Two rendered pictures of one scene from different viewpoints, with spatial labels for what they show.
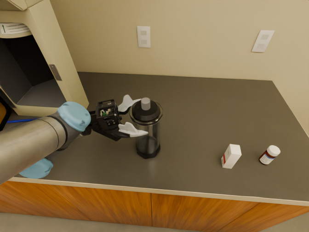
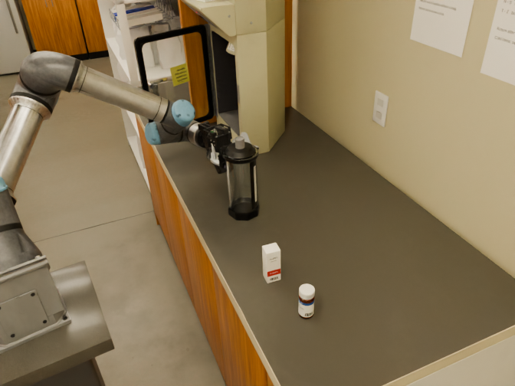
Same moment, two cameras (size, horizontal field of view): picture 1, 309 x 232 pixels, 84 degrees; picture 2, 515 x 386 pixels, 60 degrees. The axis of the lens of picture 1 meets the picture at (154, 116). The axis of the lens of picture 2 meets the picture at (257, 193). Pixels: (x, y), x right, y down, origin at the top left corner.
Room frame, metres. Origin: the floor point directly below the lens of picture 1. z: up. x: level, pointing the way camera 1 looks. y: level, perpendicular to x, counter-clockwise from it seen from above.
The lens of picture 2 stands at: (-0.11, -1.06, 1.81)
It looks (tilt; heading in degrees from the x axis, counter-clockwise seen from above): 34 degrees down; 63
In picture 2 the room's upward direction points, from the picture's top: 2 degrees counter-clockwise
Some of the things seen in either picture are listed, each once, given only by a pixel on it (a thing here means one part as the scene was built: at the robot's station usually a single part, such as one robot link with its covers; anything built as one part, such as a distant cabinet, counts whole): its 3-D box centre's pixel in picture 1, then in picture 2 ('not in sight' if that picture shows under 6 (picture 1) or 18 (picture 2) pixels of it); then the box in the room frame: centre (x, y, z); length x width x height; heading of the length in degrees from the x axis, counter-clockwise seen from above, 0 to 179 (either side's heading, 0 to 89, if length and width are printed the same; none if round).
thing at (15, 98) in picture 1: (37, 56); (254, 78); (0.68, 0.50, 1.19); 0.26 x 0.24 x 0.35; 85
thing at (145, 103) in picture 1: (145, 107); (240, 148); (0.39, 0.03, 1.18); 0.09 x 0.09 x 0.07
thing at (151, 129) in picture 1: (147, 130); (242, 181); (0.39, 0.03, 1.06); 0.11 x 0.11 x 0.21
